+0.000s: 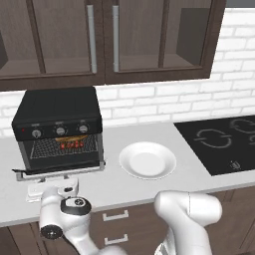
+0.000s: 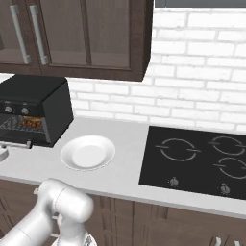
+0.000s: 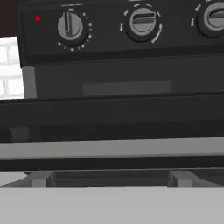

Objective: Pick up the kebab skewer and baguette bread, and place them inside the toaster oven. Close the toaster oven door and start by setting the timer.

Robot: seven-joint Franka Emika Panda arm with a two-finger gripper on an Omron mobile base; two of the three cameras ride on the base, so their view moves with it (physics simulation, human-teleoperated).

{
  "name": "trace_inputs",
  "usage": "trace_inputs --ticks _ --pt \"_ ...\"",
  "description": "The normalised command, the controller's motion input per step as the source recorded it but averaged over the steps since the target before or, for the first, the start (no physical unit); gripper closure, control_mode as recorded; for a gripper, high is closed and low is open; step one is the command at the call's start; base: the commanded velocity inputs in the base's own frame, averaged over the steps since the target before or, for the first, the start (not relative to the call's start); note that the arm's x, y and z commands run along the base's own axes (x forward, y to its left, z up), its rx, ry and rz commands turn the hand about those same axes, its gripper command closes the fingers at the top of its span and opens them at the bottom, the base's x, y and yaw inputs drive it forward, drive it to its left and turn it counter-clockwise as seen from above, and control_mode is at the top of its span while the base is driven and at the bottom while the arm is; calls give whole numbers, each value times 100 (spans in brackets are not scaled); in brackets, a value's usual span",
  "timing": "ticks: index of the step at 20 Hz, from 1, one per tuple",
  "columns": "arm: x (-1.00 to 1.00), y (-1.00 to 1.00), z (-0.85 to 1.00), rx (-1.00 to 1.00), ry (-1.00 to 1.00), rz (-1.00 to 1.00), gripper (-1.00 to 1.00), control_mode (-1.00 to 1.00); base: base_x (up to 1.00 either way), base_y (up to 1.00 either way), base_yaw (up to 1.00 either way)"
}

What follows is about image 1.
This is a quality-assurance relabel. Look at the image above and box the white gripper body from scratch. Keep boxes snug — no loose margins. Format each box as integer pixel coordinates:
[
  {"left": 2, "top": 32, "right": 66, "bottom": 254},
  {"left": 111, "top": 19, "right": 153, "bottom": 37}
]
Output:
[{"left": 26, "top": 179, "right": 62, "bottom": 203}]

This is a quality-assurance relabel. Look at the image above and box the toaster oven door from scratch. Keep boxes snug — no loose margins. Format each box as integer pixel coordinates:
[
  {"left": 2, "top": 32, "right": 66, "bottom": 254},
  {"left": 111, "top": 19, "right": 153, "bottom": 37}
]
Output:
[{"left": 12, "top": 160, "right": 107, "bottom": 177}]

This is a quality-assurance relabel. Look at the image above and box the dark wood base cupboard door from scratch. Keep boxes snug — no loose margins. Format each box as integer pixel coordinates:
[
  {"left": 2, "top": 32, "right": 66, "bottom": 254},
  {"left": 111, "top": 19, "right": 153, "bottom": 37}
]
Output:
[
  {"left": 0, "top": 221, "right": 48, "bottom": 255},
  {"left": 206, "top": 185, "right": 255, "bottom": 255}
]

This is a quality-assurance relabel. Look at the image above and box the red kebab skewer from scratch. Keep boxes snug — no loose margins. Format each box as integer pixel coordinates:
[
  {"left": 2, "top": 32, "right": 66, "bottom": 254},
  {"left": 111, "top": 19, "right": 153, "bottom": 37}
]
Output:
[{"left": 59, "top": 141, "right": 85, "bottom": 149}]

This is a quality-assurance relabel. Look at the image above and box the brown baguette bread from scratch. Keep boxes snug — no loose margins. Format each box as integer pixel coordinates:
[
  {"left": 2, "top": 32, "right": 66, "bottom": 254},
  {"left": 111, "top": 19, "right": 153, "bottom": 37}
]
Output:
[{"left": 55, "top": 135, "right": 88, "bottom": 143}]

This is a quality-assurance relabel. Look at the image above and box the black toaster oven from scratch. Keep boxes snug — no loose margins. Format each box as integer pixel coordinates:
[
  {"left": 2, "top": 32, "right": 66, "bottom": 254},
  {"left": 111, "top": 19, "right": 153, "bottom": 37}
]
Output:
[{"left": 11, "top": 86, "right": 107, "bottom": 176}]

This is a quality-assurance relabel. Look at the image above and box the dark wood drawer front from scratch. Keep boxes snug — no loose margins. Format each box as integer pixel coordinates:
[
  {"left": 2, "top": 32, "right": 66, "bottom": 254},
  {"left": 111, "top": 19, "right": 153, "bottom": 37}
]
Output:
[
  {"left": 89, "top": 200, "right": 164, "bottom": 233},
  {"left": 93, "top": 228, "right": 169, "bottom": 255}
]

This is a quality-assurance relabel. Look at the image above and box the white plate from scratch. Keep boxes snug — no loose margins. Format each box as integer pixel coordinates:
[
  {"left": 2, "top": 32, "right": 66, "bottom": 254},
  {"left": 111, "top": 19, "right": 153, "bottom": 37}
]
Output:
[{"left": 119, "top": 141, "right": 177, "bottom": 181}]

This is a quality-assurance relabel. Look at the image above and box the black hob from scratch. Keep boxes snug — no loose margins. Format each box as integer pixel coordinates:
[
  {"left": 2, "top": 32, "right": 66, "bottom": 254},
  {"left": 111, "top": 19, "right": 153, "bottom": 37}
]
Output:
[{"left": 173, "top": 115, "right": 255, "bottom": 177}]

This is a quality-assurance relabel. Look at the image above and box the grey toaster oven door handle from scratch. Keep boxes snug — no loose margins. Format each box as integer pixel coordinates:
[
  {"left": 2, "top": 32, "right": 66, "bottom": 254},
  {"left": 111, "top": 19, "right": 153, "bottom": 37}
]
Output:
[{"left": 15, "top": 164, "right": 107, "bottom": 182}]

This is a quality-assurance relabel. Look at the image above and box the grey drawer handle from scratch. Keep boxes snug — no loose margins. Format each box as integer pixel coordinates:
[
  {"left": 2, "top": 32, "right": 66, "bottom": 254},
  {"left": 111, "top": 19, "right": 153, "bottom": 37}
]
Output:
[
  {"left": 102, "top": 209, "right": 129, "bottom": 222},
  {"left": 104, "top": 233, "right": 129, "bottom": 246}
]

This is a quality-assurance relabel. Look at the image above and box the dark wood wall cupboard door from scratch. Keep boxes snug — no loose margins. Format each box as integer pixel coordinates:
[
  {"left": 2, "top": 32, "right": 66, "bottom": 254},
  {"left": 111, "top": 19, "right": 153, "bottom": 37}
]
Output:
[
  {"left": 102, "top": 0, "right": 227, "bottom": 86},
  {"left": 0, "top": 0, "right": 107, "bottom": 92}
]

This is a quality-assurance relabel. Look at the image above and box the grey cupboard door handle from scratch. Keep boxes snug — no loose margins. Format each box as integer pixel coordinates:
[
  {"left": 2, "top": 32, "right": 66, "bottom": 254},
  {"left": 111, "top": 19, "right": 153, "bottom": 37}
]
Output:
[
  {"left": 112, "top": 4, "right": 121, "bottom": 74},
  {"left": 86, "top": 4, "right": 98, "bottom": 75}
]

